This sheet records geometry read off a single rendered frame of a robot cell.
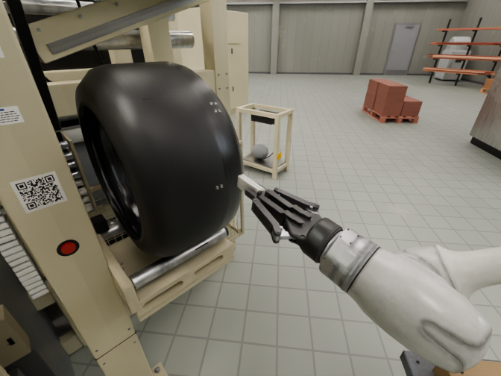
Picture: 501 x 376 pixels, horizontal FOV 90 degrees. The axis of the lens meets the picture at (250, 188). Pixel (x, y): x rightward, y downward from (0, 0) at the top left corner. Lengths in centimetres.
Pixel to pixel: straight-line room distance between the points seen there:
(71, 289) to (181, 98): 57
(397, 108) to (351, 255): 581
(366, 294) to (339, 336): 139
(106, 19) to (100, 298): 87
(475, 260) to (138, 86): 71
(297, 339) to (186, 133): 141
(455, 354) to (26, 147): 76
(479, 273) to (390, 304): 20
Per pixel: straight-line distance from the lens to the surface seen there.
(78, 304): 89
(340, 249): 41
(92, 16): 108
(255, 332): 173
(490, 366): 107
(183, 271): 87
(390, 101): 605
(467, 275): 56
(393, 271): 40
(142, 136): 56
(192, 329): 177
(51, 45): 104
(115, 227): 104
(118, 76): 67
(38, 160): 67
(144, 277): 82
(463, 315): 42
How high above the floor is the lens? 150
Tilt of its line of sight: 30 degrees down
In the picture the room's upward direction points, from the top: straight up
